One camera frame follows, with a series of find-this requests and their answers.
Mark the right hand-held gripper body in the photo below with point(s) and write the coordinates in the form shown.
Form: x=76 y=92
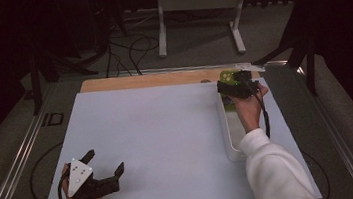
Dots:
x=238 y=89

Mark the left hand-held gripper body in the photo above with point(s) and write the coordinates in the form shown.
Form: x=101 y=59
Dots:
x=78 y=176

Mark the green clown phone case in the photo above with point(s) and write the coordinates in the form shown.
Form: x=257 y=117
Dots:
x=228 y=77

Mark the white oblong plastic container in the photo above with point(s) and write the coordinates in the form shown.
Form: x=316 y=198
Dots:
x=233 y=133

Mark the person's right hand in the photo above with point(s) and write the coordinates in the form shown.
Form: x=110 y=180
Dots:
x=250 y=113

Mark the black angled stand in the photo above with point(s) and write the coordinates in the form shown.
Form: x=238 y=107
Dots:
x=309 y=64

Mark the black tripod stand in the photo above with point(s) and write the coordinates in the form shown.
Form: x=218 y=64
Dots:
x=35 y=82

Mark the white metal stand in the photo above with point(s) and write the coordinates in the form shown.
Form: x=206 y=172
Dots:
x=200 y=1

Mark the black rectangular floor bracket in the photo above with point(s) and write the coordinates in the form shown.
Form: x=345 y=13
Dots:
x=43 y=120

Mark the metal floor rail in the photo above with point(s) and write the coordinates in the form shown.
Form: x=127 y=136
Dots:
x=14 y=168
x=177 y=68
x=337 y=141

